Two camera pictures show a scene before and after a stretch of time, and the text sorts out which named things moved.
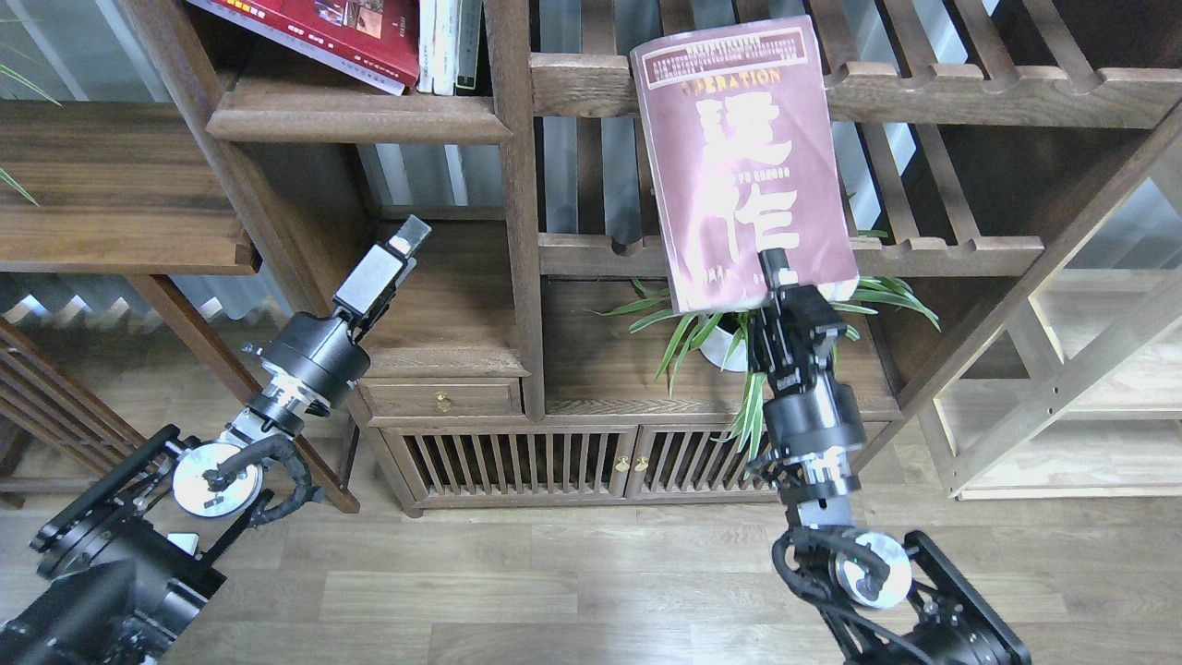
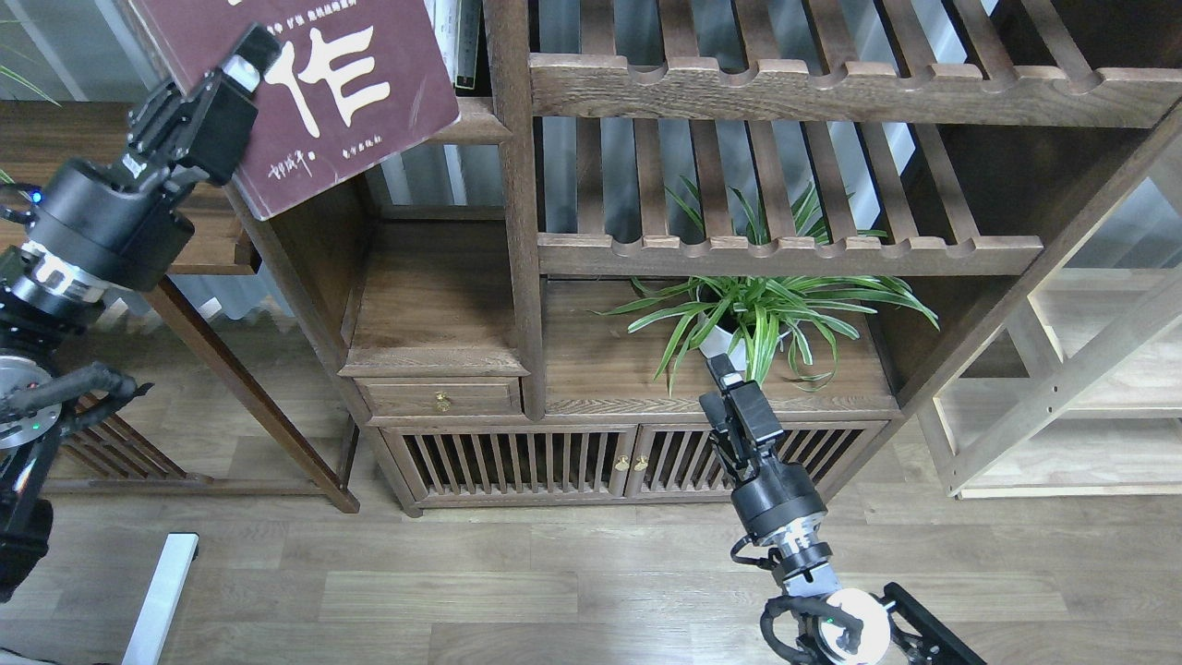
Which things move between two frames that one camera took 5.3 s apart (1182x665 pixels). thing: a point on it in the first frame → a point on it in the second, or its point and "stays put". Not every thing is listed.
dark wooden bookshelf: [531, 352] stays put
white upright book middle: [446, 29] stays put
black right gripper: [810, 413] → [771, 496]
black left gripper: [322, 356] → [117, 224]
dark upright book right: [469, 37] stays put
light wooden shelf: [1077, 395] stays put
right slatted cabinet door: [685, 461] stays put
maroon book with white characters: [743, 157] → [358, 82]
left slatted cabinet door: [454, 464] stays put
